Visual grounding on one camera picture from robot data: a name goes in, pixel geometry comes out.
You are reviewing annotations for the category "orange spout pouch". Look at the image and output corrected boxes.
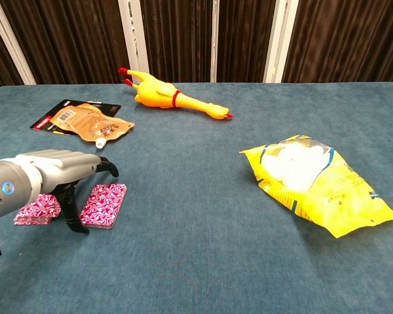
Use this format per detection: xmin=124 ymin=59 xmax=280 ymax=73
xmin=49 ymin=101 xmax=136 ymax=150

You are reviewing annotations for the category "white frame post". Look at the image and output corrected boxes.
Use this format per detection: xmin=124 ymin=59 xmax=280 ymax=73
xmin=0 ymin=0 xmax=37 ymax=86
xmin=117 ymin=0 xmax=151 ymax=85
xmin=263 ymin=0 xmax=299 ymax=84
xmin=210 ymin=0 xmax=221 ymax=83

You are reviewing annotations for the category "black cardboard package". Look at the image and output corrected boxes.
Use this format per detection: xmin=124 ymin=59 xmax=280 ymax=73
xmin=29 ymin=99 xmax=122 ymax=137

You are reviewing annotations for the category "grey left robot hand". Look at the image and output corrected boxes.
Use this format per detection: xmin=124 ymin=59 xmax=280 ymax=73
xmin=15 ymin=148 xmax=120 ymax=234

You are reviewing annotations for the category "blue velvet table cloth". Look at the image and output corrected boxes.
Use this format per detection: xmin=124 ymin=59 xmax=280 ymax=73
xmin=0 ymin=81 xmax=393 ymax=314

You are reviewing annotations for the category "yellow bag of cotton balls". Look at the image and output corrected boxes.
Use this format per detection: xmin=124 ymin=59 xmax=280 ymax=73
xmin=239 ymin=133 xmax=393 ymax=239

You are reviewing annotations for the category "pink patterned card stack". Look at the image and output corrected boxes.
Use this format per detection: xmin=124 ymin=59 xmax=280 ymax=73
xmin=80 ymin=183 xmax=128 ymax=230
xmin=13 ymin=192 xmax=62 ymax=226

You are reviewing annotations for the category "yellow rubber chicken toy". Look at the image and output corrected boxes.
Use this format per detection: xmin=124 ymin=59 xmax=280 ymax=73
xmin=117 ymin=67 xmax=234 ymax=120

